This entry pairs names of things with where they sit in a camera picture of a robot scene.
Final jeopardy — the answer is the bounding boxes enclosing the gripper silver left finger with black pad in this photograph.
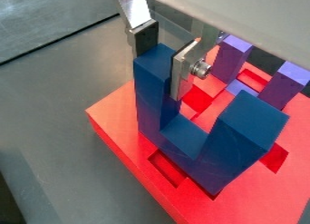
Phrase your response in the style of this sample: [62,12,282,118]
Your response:
[116,0,159,57]

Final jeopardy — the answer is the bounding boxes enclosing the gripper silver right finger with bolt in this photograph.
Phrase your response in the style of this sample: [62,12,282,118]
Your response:
[169,19,220,101]

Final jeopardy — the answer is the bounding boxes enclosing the blue U-shaped block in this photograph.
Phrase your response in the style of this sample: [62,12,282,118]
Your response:
[133,44,288,195]

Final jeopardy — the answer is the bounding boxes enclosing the red slotted board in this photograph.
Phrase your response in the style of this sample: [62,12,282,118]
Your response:
[84,44,310,224]

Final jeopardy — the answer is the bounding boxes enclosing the purple U-shaped block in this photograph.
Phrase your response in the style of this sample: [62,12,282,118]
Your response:
[211,35,310,110]

